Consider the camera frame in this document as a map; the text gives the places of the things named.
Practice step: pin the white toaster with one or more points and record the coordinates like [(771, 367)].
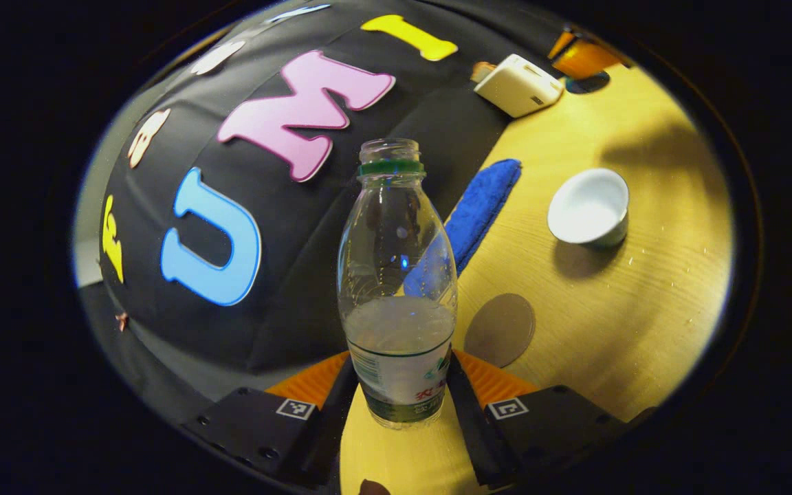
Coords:
[(516, 86)]

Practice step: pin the toast slice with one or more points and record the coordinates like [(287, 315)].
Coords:
[(482, 71)]

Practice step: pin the brown cloth clip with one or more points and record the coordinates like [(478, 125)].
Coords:
[(122, 321)]

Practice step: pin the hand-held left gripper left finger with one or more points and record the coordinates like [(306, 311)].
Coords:
[(333, 430)]

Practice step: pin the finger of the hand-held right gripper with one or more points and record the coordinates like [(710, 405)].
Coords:
[(592, 60), (561, 41)]

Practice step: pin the blue ceramic teacup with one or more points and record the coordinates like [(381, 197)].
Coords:
[(585, 206)]

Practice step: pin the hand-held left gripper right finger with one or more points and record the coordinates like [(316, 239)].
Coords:
[(478, 440)]

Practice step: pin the round brown coaster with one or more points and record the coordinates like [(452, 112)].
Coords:
[(499, 330)]

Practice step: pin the black backdrop cloth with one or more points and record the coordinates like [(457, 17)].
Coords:
[(300, 289)]

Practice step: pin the blue folded towel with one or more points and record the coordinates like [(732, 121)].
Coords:
[(482, 206)]

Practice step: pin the clear plastic water bottle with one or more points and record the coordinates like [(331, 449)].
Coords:
[(396, 330)]

